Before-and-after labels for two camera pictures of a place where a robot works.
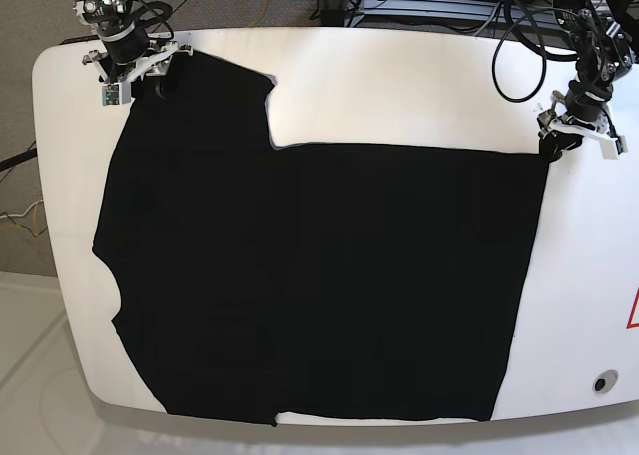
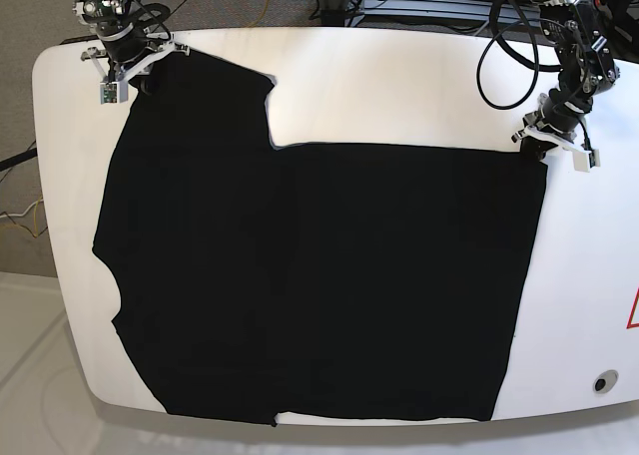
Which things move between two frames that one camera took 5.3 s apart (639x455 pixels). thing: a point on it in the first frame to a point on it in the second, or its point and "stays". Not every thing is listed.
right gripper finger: (160, 68) to (147, 84)
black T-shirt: (265, 281) stays
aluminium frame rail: (375, 6) stays
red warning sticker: (633, 320) stays
